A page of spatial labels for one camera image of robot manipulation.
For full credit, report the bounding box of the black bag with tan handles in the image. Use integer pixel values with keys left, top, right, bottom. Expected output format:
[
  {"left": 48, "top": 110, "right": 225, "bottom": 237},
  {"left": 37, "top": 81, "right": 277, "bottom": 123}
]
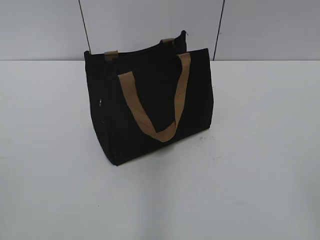
[{"left": 84, "top": 30, "right": 214, "bottom": 166}]

